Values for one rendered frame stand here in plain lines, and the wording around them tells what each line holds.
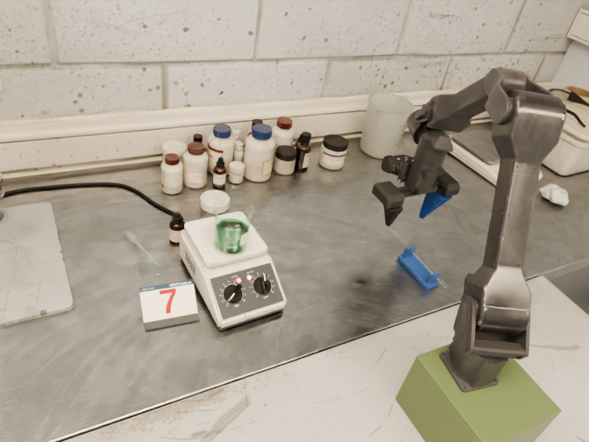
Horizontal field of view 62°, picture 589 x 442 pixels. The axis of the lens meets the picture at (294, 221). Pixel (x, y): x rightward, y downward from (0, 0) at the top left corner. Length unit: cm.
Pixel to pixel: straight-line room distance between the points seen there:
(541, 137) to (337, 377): 47
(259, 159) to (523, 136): 65
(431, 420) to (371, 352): 16
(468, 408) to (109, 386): 51
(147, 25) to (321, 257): 61
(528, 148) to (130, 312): 66
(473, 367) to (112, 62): 92
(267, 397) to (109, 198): 57
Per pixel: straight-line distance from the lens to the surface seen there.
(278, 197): 116
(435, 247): 115
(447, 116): 89
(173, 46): 118
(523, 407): 79
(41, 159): 120
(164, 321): 86
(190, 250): 89
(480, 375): 73
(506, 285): 69
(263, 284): 85
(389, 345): 90
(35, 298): 92
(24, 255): 100
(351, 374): 84
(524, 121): 68
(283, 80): 133
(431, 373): 75
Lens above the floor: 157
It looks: 37 degrees down
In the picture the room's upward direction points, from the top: 12 degrees clockwise
